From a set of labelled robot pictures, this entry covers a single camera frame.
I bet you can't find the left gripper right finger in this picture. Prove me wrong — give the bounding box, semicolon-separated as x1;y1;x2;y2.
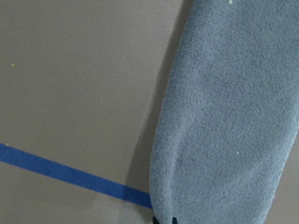
172;217;177;224

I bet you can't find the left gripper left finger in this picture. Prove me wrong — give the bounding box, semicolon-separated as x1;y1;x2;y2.
152;217;159;224

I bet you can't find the pink and grey microfibre towel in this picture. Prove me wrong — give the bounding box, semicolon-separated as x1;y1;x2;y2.
149;0;299;224

